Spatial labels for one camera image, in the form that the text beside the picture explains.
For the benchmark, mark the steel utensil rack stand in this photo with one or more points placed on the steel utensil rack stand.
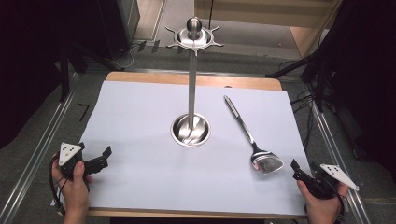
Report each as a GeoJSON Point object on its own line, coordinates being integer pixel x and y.
{"type": "Point", "coordinates": [191, 93]}

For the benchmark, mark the person's left hand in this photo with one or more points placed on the person's left hand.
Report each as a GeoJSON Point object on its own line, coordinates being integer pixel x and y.
{"type": "Point", "coordinates": [74, 189]}

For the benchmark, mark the black stand leg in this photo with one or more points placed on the black stand leg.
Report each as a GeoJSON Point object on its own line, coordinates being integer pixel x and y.
{"type": "Point", "coordinates": [64, 77]}

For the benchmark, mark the black tape corner mark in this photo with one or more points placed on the black tape corner mark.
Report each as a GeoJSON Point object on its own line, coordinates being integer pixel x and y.
{"type": "Point", "coordinates": [84, 110]}

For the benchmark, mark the grey metal cabinet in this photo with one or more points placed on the grey metal cabinet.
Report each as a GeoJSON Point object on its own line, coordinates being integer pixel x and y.
{"type": "Point", "coordinates": [130, 17]}

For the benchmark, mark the white table mat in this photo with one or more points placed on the white table mat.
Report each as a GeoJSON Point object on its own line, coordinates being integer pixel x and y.
{"type": "Point", "coordinates": [140, 155]}

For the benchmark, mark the black curtain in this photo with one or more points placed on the black curtain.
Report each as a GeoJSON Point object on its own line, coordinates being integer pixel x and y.
{"type": "Point", "coordinates": [367, 77]}
{"type": "Point", "coordinates": [46, 46]}

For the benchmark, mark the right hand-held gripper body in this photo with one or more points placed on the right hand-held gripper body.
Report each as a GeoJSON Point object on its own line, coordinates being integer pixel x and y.
{"type": "Point", "coordinates": [327, 182]}

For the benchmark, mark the steel spatula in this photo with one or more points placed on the steel spatula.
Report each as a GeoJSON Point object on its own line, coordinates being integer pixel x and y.
{"type": "Point", "coordinates": [264, 160]}

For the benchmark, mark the black tape strip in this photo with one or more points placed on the black tape strip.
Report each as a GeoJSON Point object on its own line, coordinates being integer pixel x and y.
{"type": "Point", "coordinates": [155, 46]}
{"type": "Point", "coordinates": [142, 46]}

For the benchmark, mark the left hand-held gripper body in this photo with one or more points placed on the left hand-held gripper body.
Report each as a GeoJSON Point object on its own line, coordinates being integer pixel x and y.
{"type": "Point", "coordinates": [70, 158]}

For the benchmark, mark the black stand legs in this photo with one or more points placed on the black stand legs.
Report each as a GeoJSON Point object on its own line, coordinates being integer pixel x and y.
{"type": "Point", "coordinates": [299, 67]}

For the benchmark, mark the aluminium floor rail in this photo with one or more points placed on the aluminium floor rail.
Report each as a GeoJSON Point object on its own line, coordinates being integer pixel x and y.
{"type": "Point", "coordinates": [37, 155]}
{"type": "Point", "coordinates": [339, 161]}

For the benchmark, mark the person's right hand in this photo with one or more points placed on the person's right hand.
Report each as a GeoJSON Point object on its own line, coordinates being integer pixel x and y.
{"type": "Point", "coordinates": [322, 207]}

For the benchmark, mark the light wooden cabinet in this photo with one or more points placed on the light wooden cabinet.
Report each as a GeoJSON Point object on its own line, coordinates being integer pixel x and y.
{"type": "Point", "coordinates": [280, 15]}

